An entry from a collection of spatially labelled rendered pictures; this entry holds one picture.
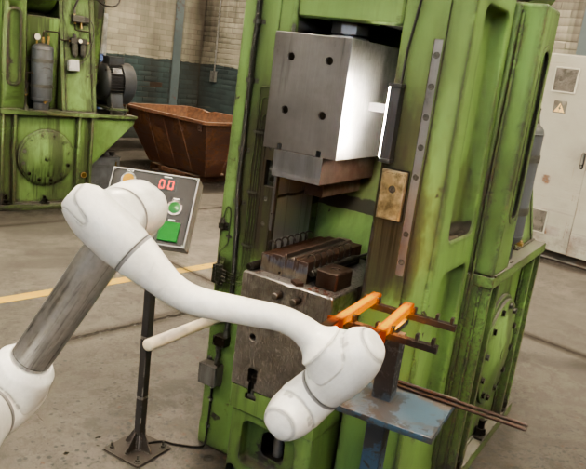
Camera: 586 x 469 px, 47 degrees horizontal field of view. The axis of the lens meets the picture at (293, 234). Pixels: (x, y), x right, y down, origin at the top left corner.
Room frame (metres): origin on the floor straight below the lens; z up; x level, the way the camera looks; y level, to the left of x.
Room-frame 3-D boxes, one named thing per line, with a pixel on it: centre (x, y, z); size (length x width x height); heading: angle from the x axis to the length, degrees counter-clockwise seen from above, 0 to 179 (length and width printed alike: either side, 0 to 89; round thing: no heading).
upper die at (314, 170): (2.53, -0.09, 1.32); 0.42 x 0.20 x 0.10; 149
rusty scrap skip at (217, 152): (9.31, 1.52, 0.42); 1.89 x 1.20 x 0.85; 48
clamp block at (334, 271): (2.31, -0.17, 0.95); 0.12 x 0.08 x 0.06; 149
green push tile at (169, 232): (2.43, 0.46, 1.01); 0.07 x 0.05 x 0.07; 84
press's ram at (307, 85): (2.51, -0.12, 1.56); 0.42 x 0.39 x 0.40; 149
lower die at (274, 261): (2.53, -0.09, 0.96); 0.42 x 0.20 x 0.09; 149
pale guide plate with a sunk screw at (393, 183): (2.30, -0.32, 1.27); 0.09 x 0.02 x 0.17; 59
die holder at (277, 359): (2.51, -0.14, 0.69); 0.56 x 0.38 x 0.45; 149
